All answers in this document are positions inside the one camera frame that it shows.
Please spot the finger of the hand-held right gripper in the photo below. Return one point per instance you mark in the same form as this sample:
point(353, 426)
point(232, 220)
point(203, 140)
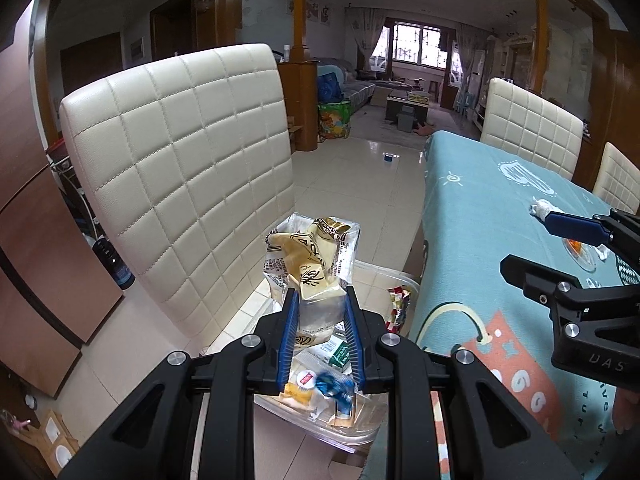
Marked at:
point(575, 225)
point(535, 272)

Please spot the beige foil snack wrapper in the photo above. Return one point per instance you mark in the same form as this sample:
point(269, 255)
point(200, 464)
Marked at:
point(305, 270)

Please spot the wooden pillar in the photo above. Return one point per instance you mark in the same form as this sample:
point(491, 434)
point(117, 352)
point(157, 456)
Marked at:
point(541, 35)
point(300, 10)

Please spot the wall pictures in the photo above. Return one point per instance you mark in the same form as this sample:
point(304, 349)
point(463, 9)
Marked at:
point(318, 10)

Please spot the white crumpled tissue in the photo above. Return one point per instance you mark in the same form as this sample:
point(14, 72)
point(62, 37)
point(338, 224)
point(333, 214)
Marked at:
point(601, 252)
point(542, 208)

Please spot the blue bag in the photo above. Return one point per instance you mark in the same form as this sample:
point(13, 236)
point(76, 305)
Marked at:
point(329, 87)

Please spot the red and yellow snack wrapper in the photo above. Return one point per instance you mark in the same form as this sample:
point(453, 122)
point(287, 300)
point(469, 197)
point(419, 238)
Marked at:
point(398, 305)

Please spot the blue foil wrapper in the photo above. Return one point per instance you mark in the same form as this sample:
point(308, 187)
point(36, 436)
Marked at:
point(332, 387)

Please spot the sofa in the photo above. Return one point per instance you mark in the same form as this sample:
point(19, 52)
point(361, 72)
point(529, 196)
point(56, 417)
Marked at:
point(352, 87)

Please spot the window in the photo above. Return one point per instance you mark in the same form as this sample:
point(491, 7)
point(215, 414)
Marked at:
point(417, 42)

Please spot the cream quilted chair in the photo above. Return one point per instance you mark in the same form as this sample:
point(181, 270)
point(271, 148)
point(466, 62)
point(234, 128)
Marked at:
point(620, 180)
point(530, 125)
point(175, 185)

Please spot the brown wooden wardrobe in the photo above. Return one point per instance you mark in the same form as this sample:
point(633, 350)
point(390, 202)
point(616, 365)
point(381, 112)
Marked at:
point(30, 240)

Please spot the cardboard box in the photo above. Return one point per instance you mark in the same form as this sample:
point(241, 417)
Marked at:
point(55, 445)

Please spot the wooden counter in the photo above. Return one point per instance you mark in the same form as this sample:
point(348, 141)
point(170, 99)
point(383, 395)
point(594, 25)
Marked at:
point(302, 105)

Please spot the clear plastic lid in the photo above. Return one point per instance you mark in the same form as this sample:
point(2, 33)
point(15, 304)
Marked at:
point(582, 260)

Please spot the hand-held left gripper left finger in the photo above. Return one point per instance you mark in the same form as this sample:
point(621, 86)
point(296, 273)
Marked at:
point(287, 342)

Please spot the colourful printed bag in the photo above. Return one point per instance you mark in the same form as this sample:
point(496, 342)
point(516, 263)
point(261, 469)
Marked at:
point(334, 120)

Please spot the round white lid red label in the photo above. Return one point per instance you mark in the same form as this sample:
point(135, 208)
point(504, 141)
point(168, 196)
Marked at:
point(305, 379)

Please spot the person's right hand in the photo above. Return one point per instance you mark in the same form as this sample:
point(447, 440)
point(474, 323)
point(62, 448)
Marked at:
point(627, 410)

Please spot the teal printed tablecloth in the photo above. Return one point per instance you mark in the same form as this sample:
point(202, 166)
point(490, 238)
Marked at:
point(475, 240)

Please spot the orange peel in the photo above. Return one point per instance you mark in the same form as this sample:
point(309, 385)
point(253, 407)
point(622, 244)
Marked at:
point(574, 246)

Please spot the dark glass bottle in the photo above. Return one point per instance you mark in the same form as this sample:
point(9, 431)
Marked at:
point(114, 265)

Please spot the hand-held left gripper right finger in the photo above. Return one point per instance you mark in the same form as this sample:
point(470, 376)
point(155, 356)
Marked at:
point(354, 345)

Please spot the green and white milk carton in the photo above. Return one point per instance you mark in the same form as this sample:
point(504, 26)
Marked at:
point(340, 354)

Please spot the grey waste bin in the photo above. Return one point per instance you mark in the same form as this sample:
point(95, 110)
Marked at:
point(405, 121)

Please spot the coffee table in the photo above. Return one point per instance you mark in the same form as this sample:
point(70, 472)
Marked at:
point(407, 100)

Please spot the clear plastic bin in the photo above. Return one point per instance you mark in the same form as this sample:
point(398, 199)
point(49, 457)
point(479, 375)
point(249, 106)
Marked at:
point(360, 432)

